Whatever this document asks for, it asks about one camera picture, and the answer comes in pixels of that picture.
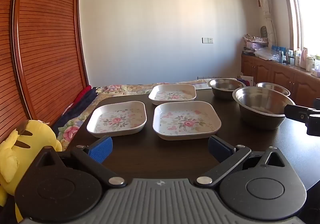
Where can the stack of boxes and cloths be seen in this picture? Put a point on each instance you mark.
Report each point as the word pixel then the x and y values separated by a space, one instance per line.
pixel 253 43

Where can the white paper bag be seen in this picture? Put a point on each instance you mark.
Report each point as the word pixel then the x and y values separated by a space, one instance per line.
pixel 248 80

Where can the wooden louvered wardrobe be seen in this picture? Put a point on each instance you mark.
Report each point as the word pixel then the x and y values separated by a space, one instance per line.
pixel 45 38

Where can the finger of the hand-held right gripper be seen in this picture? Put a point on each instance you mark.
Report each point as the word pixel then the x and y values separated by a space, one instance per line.
pixel 317 104
pixel 296 112

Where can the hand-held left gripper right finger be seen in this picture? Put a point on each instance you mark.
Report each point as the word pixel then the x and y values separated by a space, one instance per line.
pixel 220 149

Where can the yellow plush toy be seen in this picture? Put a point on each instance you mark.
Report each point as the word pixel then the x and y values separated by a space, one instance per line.
pixel 15 149

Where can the clear plastic bags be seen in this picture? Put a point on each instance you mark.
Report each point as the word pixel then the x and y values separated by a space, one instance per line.
pixel 266 53

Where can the woven oval fan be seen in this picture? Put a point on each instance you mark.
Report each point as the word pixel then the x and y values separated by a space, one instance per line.
pixel 263 31

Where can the row of wall outlets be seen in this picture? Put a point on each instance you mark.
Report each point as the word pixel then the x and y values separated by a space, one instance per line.
pixel 207 77

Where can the bright window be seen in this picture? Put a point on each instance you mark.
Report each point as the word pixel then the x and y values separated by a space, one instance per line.
pixel 310 13

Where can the row of toiletry bottles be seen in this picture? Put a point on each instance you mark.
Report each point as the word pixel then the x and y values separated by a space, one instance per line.
pixel 297 58

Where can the large stainless steel bowl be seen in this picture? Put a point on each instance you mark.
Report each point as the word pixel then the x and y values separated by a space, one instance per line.
pixel 260 104

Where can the small stainless steel bowl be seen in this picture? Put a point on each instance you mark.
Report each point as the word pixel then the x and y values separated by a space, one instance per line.
pixel 272 86

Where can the white wall switch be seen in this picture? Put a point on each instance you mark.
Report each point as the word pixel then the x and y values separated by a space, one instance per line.
pixel 207 40

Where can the dark blue cloth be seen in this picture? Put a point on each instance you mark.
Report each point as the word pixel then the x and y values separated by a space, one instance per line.
pixel 82 106

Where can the medium stainless steel bowl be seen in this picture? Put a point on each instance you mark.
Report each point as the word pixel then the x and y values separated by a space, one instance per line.
pixel 225 86

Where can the white floral square plate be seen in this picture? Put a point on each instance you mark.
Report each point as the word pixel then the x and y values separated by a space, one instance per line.
pixel 172 94
pixel 186 121
pixel 117 120

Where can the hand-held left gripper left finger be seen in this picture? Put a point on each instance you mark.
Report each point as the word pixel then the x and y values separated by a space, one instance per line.
pixel 101 150

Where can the patterned beige curtain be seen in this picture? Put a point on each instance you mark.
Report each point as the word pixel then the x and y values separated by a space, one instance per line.
pixel 265 1

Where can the floral bed quilt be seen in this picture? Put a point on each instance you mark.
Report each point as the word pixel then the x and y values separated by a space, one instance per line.
pixel 72 129

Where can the red cloth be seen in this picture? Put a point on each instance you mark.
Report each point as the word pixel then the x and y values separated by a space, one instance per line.
pixel 83 92

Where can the wooden cabinet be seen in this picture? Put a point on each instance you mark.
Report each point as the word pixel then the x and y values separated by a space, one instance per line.
pixel 262 71

